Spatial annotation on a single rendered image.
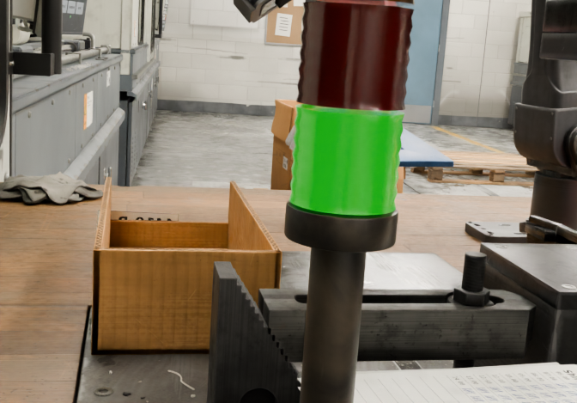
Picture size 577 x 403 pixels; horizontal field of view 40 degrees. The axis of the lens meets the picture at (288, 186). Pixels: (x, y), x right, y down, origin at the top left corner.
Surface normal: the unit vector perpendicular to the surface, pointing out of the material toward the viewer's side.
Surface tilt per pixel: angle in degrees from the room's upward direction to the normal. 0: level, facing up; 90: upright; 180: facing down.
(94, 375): 0
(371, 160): 76
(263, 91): 90
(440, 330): 90
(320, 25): 104
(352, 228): 90
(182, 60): 90
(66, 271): 0
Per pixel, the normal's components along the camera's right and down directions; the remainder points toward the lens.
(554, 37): -0.98, -0.03
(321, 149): -0.51, 0.36
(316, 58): -0.70, 0.32
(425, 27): 0.13, 0.19
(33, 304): 0.07, -0.98
